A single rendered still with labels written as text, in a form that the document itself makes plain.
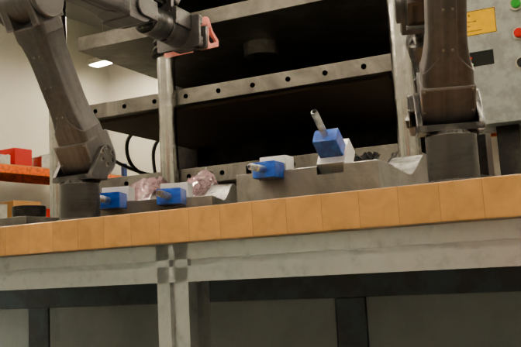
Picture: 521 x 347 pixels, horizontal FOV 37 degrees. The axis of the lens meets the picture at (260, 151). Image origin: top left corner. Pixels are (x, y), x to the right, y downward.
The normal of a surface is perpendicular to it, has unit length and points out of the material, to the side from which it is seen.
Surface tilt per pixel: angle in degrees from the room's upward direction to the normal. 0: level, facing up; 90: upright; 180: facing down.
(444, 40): 125
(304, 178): 90
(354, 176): 90
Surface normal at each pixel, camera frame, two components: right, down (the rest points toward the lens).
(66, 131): -0.40, 0.40
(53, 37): 0.89, 0.11
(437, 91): -0.08, 0.44
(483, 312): -0.44, -0.11
